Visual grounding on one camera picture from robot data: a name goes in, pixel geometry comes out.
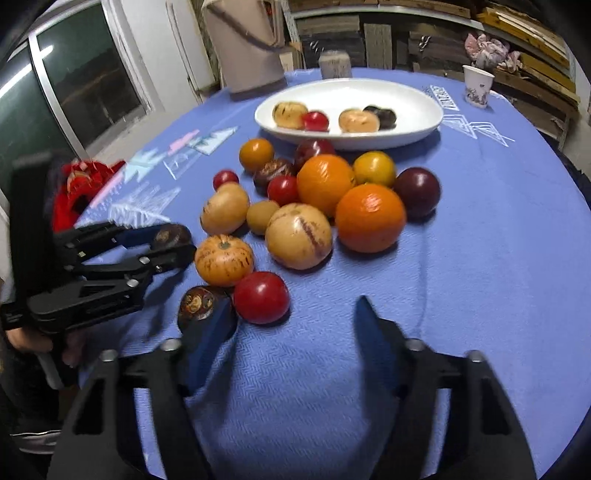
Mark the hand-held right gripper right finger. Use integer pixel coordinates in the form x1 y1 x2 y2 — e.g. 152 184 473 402
355 295 537 480

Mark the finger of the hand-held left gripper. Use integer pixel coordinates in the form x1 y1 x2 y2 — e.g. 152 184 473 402
28 244 197 331
53 222 192 260

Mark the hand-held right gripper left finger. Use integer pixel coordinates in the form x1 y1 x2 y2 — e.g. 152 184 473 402
47 295 238 480

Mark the dark brown passion fruit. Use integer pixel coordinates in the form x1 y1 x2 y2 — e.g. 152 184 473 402
363 105 398 131
154 224 193 250
177 285 232 335
253 158 296 195

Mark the orange striped tomato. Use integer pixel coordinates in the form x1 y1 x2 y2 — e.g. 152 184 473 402
194 234 255 288

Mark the small red tomato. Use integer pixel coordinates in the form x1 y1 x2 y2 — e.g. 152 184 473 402
212 169 240 191

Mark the large tan pepino melon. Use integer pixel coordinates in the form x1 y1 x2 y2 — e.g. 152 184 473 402
264 202 334 271

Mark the dark purple plum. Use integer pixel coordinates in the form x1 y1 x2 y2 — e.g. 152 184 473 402
393 167 441 219

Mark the small orange tangerine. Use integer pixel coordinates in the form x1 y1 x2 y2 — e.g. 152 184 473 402
239 137 275 174

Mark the white plate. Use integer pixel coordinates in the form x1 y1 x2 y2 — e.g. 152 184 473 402
255 78 444 151

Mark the person's left hand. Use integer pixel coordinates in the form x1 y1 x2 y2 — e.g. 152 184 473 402
6 330 88 368

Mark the red patterned bag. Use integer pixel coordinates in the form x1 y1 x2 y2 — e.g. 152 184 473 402
52 159 126 232

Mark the large red tomato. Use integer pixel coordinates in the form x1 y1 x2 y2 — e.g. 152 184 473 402
233 271 291 325

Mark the blue printed tablecloth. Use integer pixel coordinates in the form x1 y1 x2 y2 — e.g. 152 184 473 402
74 68 585 480

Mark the small tan round fruit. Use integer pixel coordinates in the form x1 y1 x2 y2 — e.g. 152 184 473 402
246 200 281 236

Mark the yellow-orange tangerine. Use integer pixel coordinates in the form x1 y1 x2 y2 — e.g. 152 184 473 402
353 151 398 188

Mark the dark red plum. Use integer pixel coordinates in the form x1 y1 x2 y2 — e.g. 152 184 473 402
294 138 337 171

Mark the yellow striped pepino melon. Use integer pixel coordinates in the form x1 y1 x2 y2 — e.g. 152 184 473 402
272 101 308 130

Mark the beige thermos jug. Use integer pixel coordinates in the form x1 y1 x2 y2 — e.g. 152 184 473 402
202 0 288 100

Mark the white drink can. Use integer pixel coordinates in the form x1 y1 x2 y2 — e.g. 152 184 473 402
320 50 352 79

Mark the floral paper cup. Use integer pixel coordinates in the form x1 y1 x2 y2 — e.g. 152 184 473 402
462 65 496 109

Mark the pink crumpled cloth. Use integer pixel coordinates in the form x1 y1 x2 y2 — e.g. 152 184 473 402
464 32 522 71

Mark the aluminium frame window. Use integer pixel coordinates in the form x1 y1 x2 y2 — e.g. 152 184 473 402
0 0 153 185

